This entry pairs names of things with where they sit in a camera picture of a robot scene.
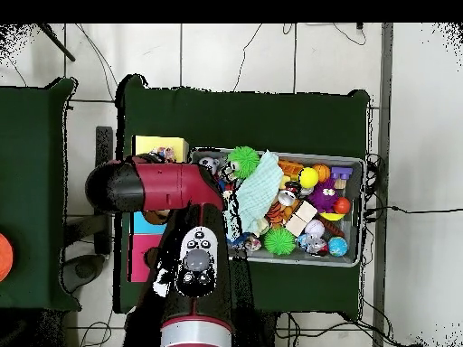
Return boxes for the red orange ball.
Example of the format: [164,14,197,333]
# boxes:
[333,196,353,215]

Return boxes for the black cable with plug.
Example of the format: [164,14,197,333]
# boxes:
[386,204,463,215]

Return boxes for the black rod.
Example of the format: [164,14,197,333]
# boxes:
[35,23,77,62]

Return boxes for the light blue cloth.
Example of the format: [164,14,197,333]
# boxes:
[231,149,285,236]

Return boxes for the black and white soccer ball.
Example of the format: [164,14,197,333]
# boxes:
[197,155,221,175]

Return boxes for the green spiky rubber ball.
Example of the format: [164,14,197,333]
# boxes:
[226,145,262,181]
[262,226,297,257]

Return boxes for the cream knitted cloth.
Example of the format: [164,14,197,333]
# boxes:
[252,215,271,237]

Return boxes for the purple furry monster toy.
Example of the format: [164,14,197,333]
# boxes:
[307,178,341,214]

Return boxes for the black upright panel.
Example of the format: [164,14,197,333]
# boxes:
[94,126,114,255]

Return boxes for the large orange ball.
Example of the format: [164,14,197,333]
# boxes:
[0,232,14,283]

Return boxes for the orange toy basketball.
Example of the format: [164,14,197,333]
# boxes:
[312,163,332,183]

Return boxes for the colourful polka dot cloth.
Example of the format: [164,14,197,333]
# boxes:
[149,145,177,164]

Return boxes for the white toy baseball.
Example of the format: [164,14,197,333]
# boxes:
[304,219,326,239]

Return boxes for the blue globe ball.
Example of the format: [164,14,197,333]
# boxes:
[327,236,349,258]

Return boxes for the yellow smooth ball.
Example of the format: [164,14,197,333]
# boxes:
[298,166,320,190]

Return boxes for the wooden box with three holes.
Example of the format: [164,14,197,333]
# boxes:
[127,135,190,284]

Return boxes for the dark green table cloth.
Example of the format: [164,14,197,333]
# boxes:
[114,73,371,319]
[0,77,82,313]

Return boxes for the silver mesh bin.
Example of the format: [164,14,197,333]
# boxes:
[189,146,366,268]

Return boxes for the dark grey stand base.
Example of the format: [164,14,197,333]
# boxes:
[60,253,107,295]

